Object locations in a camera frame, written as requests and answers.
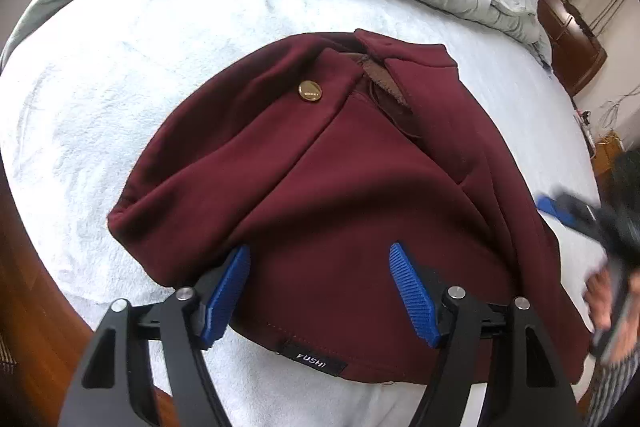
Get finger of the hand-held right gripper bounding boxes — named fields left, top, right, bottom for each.
left=536, top=193, right=608, bottom=248

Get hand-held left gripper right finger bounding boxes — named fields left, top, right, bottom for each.
left=389, top=242, right=583, bottom=427

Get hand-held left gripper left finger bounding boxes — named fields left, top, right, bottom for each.
left=57, top=244, right=251, bottom=427

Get maroon pants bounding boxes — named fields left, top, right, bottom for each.
left=107, top=28, right=591, bottom=385

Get person's right hand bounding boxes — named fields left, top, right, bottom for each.
left=584, top=267, right=640, bottom=365

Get wooden headboard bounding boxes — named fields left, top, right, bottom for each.
left=402, top=0, right=608, bottom=95

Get person's striped clothing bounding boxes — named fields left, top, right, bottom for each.
left=585, top=352, right=640, bottom=427

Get white fleece bed sheet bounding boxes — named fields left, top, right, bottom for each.
left=0, top=0, right=601, bottom=427

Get tangle of cables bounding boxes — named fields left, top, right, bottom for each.
left=572, top=92, right=631, bottom=158

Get wooden bed frame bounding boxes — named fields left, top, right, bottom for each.
left=0, top=177, right=176, bottom=427

